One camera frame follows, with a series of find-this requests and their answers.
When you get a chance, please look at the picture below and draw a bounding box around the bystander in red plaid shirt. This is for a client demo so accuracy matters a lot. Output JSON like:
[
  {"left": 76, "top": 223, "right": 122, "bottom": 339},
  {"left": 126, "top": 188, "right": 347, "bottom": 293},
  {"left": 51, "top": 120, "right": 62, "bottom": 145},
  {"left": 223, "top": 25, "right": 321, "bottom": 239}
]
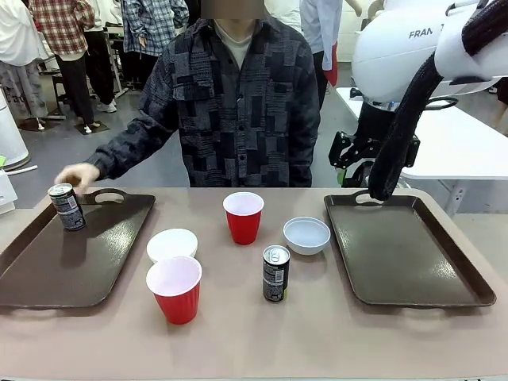
[{"left": 29, "top": 0, "right": 98, "bottom": 126}]

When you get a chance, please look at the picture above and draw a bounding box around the black drink can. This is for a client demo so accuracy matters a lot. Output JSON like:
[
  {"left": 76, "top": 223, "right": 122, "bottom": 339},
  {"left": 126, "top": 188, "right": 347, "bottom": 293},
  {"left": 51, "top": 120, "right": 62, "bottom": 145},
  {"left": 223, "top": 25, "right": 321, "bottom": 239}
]
[
  {"left": 262, "top": 244, "right": 291, "bottom": 302},
  {"left": 48, "top": 183, "right": 87, "bottom": 232}
]

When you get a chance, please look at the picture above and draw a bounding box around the white box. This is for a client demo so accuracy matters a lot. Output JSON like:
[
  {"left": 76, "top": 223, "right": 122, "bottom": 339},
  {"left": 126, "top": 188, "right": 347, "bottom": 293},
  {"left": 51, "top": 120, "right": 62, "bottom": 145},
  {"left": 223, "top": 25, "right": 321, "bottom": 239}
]
[{"left": 0, "top": 166, "right": 19, "bottom": 216}]

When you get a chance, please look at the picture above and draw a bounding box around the bystander in black trousers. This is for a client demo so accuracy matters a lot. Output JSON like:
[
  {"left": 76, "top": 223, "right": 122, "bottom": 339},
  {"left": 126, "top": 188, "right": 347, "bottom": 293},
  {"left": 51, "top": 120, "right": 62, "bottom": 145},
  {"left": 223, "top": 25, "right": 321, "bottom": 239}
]
[{"left": 83, "top": 0, "right": 118, "bottom": 114}]

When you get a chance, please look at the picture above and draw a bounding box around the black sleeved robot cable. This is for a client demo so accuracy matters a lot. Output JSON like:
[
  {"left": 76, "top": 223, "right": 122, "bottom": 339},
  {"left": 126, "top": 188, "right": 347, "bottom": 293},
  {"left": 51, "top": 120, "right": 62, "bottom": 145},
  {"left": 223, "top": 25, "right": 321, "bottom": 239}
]
[{"left": 368, "top": 0, "right": 503, "bottom": 202}]

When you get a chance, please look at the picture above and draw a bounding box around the black floor base plate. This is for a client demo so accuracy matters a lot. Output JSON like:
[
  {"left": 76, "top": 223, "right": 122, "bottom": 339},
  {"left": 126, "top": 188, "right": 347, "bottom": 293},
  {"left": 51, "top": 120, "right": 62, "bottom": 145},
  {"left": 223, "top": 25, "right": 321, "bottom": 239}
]
[{"left": 74, "top": 121, "right": 110, "bottom": 137}]

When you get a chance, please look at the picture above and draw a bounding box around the person's right hand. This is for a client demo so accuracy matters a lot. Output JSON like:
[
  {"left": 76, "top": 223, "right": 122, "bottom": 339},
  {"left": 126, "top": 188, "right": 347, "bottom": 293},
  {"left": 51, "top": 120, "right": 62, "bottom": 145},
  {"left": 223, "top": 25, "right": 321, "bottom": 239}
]
[{"left": 56, "top": 163, "right": 102, "bottom": 195}]

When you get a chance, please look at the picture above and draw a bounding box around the white side table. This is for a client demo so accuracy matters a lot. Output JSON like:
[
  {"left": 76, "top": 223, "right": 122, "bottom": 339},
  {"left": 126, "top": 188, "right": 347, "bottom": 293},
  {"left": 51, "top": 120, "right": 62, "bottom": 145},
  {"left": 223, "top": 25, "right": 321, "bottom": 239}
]
[{"left": 335, "top": 85, "right": 508, "bottom": 217}]

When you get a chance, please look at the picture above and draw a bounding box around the person in patchwork dark jacket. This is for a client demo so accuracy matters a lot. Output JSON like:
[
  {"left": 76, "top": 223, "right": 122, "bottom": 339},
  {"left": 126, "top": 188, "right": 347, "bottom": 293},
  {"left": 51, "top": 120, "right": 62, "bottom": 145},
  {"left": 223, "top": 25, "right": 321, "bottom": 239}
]
[{"left": 140, "top": 6, "right": 333, "bottom": 188}]

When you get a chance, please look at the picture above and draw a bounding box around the white cylindrical appliance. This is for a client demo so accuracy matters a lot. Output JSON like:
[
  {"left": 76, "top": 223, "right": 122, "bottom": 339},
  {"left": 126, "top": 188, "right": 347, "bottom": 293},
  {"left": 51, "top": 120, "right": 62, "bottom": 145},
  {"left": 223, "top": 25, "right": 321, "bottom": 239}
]
[{"left": 0, "top": 85, "right": 31, "bottom": 172}]

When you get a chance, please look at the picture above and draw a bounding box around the red plastic cup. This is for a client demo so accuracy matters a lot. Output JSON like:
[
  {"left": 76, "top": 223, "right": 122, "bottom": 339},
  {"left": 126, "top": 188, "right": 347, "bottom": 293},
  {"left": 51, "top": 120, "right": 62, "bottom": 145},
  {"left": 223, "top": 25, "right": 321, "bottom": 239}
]
[
  {"left": 222, "top": 191, "right": 265, "bottom": 245},
  {"left": 145, "top": 256, "right": 203, "bottom": 325}
]

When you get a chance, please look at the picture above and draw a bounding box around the bystander in blue plaid shirt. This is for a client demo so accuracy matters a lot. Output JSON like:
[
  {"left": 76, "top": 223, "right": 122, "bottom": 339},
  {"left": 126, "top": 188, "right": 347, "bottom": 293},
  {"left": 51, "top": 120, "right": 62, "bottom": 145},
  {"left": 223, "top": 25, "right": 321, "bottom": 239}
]
[{"left": 121, "top": 0, "right": 191, "bottom": 120}]

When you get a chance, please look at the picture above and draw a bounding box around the bluish white bowl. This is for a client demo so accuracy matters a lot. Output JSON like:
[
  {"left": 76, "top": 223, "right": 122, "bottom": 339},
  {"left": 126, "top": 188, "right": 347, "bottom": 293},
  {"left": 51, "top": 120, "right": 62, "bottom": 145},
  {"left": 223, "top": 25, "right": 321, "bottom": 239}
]
[{"left": 283, "top": 216, "right": 332, "bottom": 256}]

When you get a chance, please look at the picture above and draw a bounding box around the brown plastic serving tray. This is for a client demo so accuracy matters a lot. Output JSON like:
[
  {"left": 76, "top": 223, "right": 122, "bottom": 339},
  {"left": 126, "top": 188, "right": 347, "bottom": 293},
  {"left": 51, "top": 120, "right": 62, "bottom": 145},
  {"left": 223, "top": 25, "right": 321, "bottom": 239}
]
[
  {"left": 323, "top": 189, "right": 498, "bottom": 307},
  {"left": 0, "top": 188, "right": 156, "bottom": 310}
]

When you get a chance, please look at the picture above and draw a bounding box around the person's right forearm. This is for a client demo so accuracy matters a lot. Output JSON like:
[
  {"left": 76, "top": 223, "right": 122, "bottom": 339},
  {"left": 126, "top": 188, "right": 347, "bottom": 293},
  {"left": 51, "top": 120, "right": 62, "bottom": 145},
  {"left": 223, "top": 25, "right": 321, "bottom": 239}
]
[{"left": 85, "top": 125, "right": 162, "bottom": 186}]

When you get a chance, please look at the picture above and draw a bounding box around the bystander in white shirt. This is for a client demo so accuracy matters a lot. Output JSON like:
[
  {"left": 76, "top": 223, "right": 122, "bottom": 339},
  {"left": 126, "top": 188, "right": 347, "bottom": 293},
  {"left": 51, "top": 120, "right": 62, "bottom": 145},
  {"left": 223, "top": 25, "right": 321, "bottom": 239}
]
[{"left": 0, "top": 0, "right": 51, "bottom": 120}]

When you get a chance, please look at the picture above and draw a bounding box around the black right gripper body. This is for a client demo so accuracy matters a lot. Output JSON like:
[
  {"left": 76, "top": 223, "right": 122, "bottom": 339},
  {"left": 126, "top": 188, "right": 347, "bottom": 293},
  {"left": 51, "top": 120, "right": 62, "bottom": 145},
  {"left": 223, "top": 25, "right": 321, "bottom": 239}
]
[{"left": 356, "top": 101, "right": 395, "bottom": 155}]

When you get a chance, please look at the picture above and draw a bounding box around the bystander in light blue shirt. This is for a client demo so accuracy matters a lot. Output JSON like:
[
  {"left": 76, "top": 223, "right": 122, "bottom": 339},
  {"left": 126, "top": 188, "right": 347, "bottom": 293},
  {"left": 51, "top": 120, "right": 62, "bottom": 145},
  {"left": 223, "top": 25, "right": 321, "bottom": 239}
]
[{"left": 300, "top": 0, "right": 339, "bottom": 110}]

